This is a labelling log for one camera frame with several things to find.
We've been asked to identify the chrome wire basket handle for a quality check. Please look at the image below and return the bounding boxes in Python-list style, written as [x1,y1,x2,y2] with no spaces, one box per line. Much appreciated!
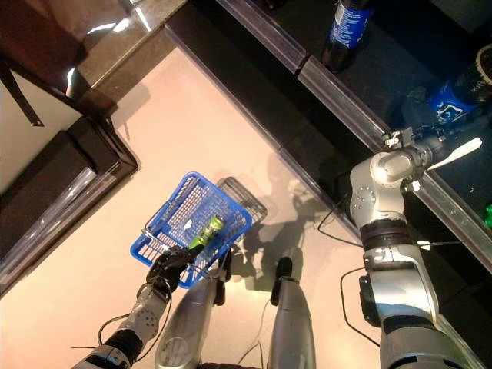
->
[141,225,174,253]

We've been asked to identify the cola bottle blue label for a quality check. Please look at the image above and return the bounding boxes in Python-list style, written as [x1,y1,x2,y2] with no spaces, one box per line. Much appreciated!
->
[426,44,492,126]
[321,0,376,75]

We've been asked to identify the dark brown shelf board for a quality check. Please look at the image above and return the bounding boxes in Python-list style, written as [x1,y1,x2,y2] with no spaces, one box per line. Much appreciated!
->
[0,0,116,124]

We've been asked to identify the white shelf back panel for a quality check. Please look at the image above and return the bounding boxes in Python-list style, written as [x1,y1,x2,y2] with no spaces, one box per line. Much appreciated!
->
[0,68,84,193]

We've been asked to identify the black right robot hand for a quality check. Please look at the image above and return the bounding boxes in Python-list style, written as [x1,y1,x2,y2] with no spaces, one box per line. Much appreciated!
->
[391,86,492,155]

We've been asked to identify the black shelf bracket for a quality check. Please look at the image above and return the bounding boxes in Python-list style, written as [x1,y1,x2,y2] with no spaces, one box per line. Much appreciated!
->
[0,63,45,128]

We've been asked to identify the white plastic wrist strip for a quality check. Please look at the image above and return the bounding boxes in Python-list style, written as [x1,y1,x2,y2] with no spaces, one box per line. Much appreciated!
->
[426,137,484,172]

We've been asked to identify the blue plastic shopping basket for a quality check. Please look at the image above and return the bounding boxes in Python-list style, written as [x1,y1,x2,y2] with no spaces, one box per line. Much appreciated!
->
[129,171,254,290]

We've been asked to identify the thin white cable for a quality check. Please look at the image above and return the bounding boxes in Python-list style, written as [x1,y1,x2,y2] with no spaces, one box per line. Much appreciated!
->
[238,298,272,366]

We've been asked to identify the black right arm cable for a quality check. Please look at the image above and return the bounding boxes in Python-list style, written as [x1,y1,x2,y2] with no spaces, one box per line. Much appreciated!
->
[317,191,381,347]

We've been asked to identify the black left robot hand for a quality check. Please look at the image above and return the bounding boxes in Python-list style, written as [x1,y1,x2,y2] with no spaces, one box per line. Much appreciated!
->
[147,244,203,291]

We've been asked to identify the black shelf board clear rail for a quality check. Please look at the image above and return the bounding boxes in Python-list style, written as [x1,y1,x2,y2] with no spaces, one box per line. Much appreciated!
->
[278,71,492,369]
[214,0,361,76]
[298,0,492,247]
[164,0,304,153]
[0,115,139,297]

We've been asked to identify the silver left robot leg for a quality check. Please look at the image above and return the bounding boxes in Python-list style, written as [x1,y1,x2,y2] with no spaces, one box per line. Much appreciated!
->
[155,248,234,369]

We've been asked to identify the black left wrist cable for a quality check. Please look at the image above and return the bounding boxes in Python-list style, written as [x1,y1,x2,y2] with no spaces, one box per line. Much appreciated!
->
[70,284,173,364]

